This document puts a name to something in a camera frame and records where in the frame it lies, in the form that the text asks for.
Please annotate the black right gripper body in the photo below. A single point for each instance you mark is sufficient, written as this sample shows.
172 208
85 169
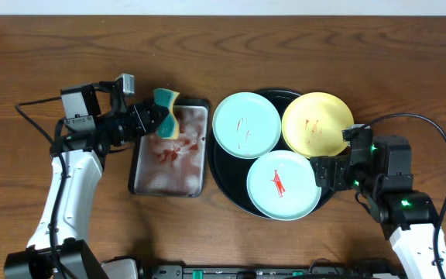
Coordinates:
345 176

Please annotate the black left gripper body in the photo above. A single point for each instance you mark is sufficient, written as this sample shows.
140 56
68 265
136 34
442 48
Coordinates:
127 129

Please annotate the green yellow sponge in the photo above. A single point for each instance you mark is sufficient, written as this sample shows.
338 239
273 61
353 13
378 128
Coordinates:
169 128

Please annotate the yellow plate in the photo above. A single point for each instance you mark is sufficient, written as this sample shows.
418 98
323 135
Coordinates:
312 124

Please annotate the light green plate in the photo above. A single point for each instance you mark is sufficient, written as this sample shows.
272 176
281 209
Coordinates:
246 125
281 185

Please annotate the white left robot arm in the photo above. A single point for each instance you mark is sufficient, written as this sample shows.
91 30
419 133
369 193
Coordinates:
58 248

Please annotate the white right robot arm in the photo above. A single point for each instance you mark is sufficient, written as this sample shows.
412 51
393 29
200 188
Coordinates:
379 170

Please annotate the black rectangular water tray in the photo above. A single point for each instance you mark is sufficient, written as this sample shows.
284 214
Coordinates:
173 167

